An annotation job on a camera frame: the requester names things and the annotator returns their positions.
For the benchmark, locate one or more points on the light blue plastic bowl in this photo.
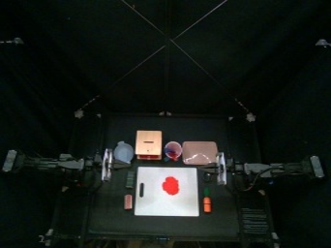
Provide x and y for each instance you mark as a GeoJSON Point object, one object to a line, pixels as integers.
{"type": "Point", "coordinates": [123, 152]}

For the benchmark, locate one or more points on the white printed label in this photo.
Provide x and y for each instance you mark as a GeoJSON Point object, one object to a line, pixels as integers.
{"type": "Point", "coordinates": [254, 221]}

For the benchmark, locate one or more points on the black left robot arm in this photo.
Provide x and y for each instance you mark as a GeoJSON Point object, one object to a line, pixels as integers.
{"type": "Point", "coordinates": [51, 163]}

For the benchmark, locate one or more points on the wooden box with slot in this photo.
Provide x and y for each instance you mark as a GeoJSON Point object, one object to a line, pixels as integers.
{"type": "Point", "coordinates": [149, 143]}

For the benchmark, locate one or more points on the pink square plate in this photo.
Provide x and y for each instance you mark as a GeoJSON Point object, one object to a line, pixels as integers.
{"type": "Point", "coordinates": [199, 152]}

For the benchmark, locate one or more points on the red toy food slice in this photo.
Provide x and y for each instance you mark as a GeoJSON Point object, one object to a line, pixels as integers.
{"type": "Point", "coordinates": [171, 185]}

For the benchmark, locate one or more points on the grey frame clamp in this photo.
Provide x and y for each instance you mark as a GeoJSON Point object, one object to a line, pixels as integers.
{"type": "Point", "coordinates": [18, 41]}
{"type": "Point", "coordinates": [322, 42]}

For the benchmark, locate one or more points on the orange toy carrot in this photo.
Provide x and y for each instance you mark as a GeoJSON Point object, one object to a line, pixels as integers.
{"type": "Point", "coordinates": [207, 203]}

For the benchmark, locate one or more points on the dark green toy sushi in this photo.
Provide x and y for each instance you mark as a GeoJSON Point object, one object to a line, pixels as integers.
{"type": "Point", "coordinates": [130, 179]}

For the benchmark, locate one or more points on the grey frame corner bracket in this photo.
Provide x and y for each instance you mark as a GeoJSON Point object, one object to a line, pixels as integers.
{"type": "Point", "coordinates": [79, 113]}
{"type": "Point", "coordinates": [250, 117]}

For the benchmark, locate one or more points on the clear cup with coloured contents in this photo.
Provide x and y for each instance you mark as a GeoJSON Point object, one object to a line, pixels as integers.
{"type": "Point", "coordinates": [174, 151]}

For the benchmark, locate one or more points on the salmon sushi toy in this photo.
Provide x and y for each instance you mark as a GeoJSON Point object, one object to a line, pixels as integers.
{"type": "Point", "coordinates": [129, 202]}

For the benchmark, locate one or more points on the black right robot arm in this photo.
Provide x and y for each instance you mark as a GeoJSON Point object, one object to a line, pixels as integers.
{"type": "Point", "coordinates": [275, 168]}

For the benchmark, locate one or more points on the white cutting board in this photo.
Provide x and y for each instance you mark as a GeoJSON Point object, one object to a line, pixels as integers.
{"type": "Point", "coordinates": [181, 203]}

